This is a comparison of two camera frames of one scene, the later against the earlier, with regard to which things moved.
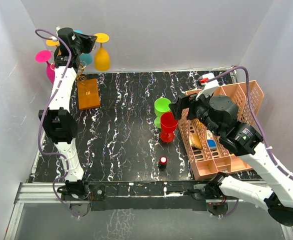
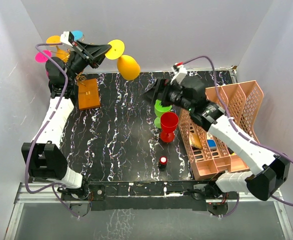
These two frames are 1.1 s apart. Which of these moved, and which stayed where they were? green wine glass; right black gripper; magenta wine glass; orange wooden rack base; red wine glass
Moved: right black gripper
Stayed: red wine glass; green wine glass; orange wooden rack base; magenta wine glass
